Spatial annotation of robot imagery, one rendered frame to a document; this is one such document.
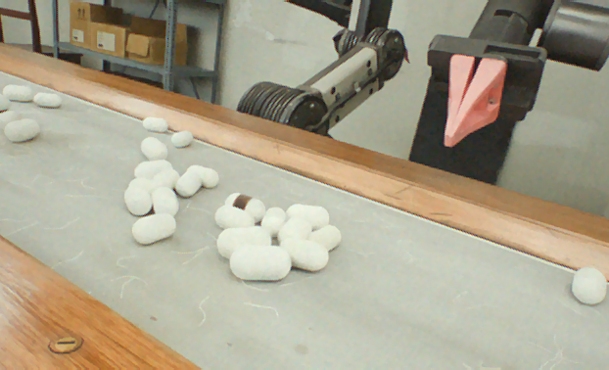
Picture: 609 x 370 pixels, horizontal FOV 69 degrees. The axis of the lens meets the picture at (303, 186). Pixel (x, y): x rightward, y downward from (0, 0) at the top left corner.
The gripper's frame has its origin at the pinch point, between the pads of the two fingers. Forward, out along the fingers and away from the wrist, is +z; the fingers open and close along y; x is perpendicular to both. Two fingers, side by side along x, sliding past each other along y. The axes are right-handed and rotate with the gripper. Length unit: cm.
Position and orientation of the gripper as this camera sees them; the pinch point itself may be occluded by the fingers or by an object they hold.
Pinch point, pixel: (451, 134)
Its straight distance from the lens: 41.5
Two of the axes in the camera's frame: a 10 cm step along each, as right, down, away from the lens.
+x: 2.2, 5.9, 7.8
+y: 8.4, 2.9, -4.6
